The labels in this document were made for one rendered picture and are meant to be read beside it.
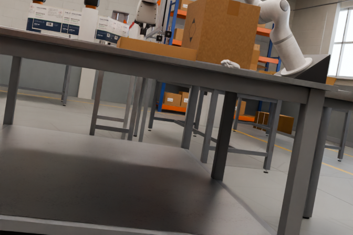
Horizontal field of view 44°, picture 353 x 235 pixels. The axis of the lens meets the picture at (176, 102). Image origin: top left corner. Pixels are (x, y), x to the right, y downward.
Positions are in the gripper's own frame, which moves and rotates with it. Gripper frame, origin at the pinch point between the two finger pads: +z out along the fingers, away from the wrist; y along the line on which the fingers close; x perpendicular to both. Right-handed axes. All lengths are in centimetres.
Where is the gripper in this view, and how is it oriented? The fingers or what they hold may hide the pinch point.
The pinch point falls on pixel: (143, 32)
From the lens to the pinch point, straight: 220.0
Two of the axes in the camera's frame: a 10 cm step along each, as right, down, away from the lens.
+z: -2.1, 9.0, 3.9
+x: 1.1, 4.2, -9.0
